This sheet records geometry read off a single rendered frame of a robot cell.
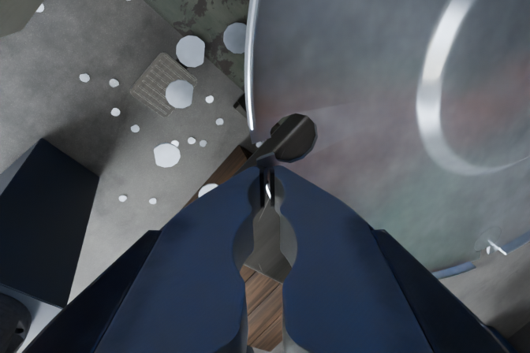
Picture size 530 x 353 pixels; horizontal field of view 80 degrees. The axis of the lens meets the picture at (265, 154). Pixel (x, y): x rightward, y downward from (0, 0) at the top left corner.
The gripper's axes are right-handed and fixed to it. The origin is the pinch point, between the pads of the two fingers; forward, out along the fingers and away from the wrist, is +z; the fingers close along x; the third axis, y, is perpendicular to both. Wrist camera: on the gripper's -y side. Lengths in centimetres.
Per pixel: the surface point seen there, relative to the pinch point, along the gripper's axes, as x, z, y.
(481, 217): 13.6, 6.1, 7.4
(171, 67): -22, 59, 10
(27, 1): -19.8, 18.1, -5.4
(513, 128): 12.7, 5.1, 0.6
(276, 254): 0.3, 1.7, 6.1
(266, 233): -0.2, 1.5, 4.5
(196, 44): -5.3, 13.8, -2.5
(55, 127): -56, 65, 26
